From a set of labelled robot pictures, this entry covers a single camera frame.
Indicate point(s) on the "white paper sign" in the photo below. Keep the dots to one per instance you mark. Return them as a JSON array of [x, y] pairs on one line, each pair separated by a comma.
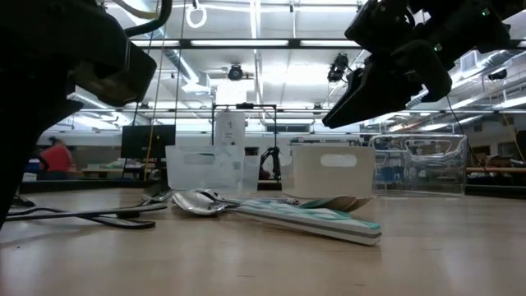
[[230, 129]]

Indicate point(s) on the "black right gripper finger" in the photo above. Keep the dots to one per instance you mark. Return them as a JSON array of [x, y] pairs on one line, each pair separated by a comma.
[[370, 94]]

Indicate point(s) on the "white plastic bin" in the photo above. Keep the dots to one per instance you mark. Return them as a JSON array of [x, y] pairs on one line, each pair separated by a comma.
[[328, 181]]

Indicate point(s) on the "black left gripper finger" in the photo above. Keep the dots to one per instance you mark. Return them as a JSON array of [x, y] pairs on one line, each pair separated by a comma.
[[29, 107]]

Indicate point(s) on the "black monitor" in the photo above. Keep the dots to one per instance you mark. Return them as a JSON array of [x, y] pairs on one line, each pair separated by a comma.
[[148, 141]]

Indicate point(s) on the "clear transparent plastic bin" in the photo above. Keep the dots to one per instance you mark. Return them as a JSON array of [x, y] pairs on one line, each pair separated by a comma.
[[419, 177]]

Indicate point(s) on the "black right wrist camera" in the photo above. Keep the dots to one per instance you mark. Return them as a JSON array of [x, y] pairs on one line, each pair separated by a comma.
[[378, 24]]

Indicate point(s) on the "frosted plastic bin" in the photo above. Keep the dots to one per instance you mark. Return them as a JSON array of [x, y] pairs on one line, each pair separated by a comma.
[[205, 172]]

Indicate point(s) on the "black ceiling camera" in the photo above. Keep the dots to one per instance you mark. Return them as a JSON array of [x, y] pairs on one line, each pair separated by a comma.
[[338, 67], [235, 72]]

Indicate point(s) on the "person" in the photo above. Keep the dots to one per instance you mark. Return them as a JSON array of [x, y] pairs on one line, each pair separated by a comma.
[[57, 160]]

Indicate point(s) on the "black background robot arm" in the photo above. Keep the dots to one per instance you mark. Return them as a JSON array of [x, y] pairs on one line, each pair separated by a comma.
[[274, 160]]

